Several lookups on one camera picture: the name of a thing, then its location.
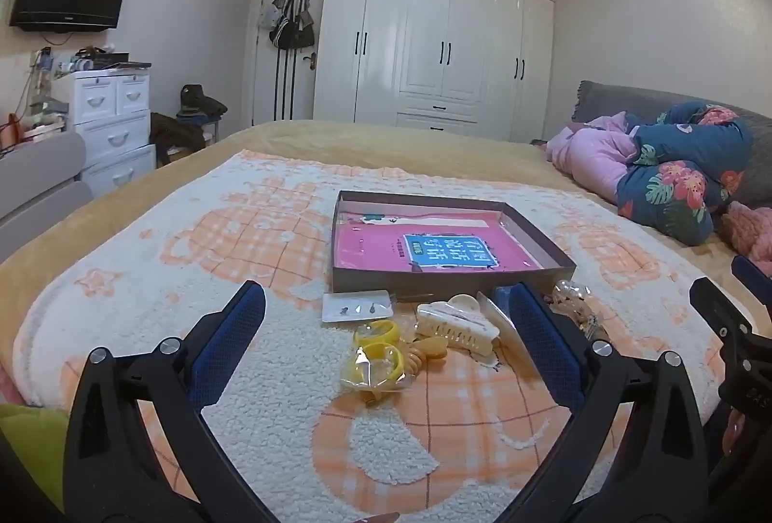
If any yellow bed sheet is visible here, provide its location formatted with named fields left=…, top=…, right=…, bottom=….
left=0, top=120, right=772, bottom=440

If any pink knitted cloth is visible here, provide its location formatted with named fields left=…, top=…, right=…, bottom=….
left=717, top=200, right=772, bottom=278

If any brown jacket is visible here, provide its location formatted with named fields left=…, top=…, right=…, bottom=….
left=150, top=113, right=206, bottom=166

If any blue floral quilt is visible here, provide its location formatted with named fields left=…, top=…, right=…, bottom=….
left=616, top=101, right=755, bottom=248

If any white earring card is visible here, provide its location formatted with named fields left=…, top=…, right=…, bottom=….
left=321, top=290, right=393, bottom=324

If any cream hair claw clip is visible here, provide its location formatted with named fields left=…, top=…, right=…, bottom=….
left=414, top=294, right=501, bottom=361

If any pink book with blue label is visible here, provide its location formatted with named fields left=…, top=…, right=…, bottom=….
left=334, top=214, right=544, bottom=274

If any orange spiral hair tie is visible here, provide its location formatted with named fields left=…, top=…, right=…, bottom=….
left=386, top=337, right=451, bottom=383

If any pearl hair accessory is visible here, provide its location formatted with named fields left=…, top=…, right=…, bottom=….
left=551, top=278, right=592, bottom=314

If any white door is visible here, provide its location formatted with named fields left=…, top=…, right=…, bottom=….
left=250, top=0, right=330, bottom=126

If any white wardrobe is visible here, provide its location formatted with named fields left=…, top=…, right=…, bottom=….
left=238, top=0, right=556, bottom=144

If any dark clothes pile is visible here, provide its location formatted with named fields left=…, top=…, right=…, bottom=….
left=177, top=84, right=229, bottom=121

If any orange and white printed blanket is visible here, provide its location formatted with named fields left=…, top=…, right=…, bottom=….
left=12, top=149, right=743, bottom=523

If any person's green clothing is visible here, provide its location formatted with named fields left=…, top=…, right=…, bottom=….
left=0, top=404, right=70, bottom=513

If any pink quilt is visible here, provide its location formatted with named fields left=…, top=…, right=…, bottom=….
left=546, top=111, right=643, bottom=204

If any white drawer cabinet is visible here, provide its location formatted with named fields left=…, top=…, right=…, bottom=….
left=51, top=66, right=158, bottom=198

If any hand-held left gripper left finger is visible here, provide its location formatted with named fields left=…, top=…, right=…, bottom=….
left=62, top=280, right=278, bottom=523

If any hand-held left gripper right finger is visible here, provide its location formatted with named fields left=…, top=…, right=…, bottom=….
left=507, top=282, right=709, bottom=523

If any grey padded headboard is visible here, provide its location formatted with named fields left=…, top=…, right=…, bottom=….
left=570, top=80, right=772, bottom=210

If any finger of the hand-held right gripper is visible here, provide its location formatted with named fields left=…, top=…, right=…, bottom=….
left=731, top=256, right=772, bottom=314
left=689, top=277, right=756, bottom=344

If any grey chair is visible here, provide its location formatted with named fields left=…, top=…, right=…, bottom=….
left=0, top=131, right=94, bottom=260

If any shallow grey cardboard box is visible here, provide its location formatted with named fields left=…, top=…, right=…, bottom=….
left=331, top=190, right=577, bottom=296

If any black hanging bag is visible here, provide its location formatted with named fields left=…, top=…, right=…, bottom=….
left=269, top=0, right=296, bottom=51
left=292, top=0, right=316, bottom=49

